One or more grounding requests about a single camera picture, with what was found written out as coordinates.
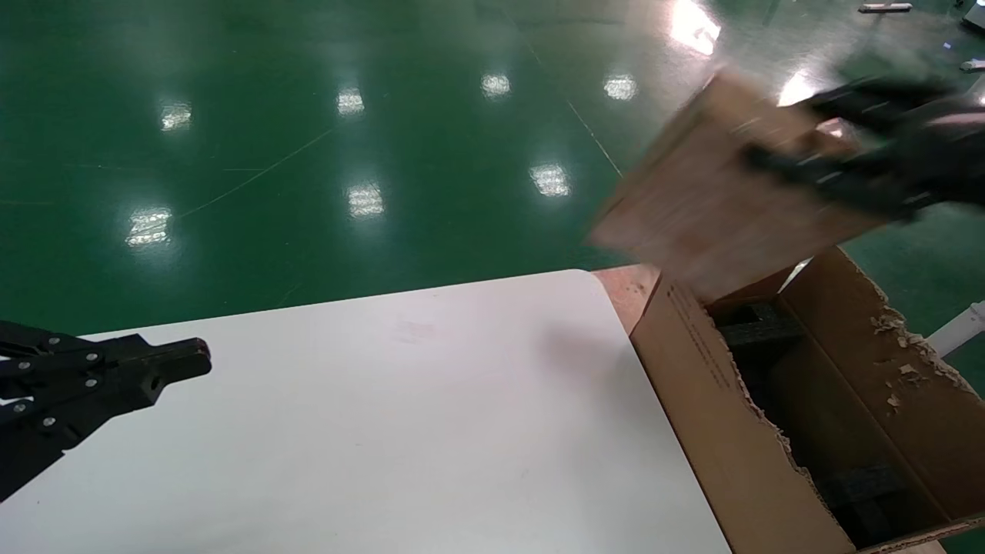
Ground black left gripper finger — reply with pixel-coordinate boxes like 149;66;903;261
0;355;213;502
0;319;212;402

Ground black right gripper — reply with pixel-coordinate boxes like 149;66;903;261
743;75;985;222

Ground thin cardboard box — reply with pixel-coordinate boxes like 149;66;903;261
589;69;887;305

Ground big open cardboard box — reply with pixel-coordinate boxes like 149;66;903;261
630;246;985;554

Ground black foam block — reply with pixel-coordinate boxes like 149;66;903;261
819;461;933;549
719;301;806;352

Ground wooden base board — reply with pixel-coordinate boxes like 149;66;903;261
592;265;663;336

